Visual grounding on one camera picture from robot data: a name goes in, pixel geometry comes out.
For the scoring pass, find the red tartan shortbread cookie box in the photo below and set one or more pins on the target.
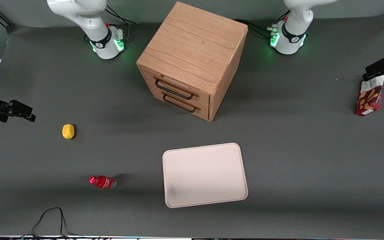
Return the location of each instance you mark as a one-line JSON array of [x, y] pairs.
[[370, 96]]

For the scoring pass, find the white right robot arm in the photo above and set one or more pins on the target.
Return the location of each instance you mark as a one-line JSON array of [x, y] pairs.
[[95, 23]]

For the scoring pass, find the beige rectangular plastic tray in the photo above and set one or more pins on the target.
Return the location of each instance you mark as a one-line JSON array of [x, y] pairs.
[[204, 175]]

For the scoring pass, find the aluminium frame rail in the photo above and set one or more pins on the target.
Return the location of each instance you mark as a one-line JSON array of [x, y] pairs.
[[3, 19]]

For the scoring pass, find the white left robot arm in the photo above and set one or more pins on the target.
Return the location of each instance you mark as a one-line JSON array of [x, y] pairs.
[[293, 23]]

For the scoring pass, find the wooden two-drawer cabinet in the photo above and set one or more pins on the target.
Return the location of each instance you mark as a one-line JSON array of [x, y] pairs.
[[195, 50]]

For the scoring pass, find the wooden drawer front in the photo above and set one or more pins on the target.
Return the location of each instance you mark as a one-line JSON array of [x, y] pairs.
[[182, 104], [178, 85]]

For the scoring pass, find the small red soda bottle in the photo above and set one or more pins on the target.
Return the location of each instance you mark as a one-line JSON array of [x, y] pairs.
[[103, 182]]

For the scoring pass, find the yellow lemon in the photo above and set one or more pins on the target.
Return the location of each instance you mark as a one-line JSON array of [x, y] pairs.
[[68, 131]]

